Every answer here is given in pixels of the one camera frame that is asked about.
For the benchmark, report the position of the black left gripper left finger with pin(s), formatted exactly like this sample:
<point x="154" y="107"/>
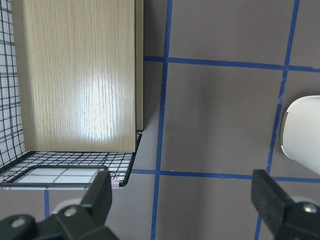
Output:
<point x="98" y="198"/>

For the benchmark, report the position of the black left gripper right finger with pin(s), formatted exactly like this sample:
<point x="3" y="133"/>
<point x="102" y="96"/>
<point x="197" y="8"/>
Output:
<point x="268" y="198"/>

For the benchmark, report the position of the white two-slot toaster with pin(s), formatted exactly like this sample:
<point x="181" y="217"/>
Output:
<point x="300" y="132"/>

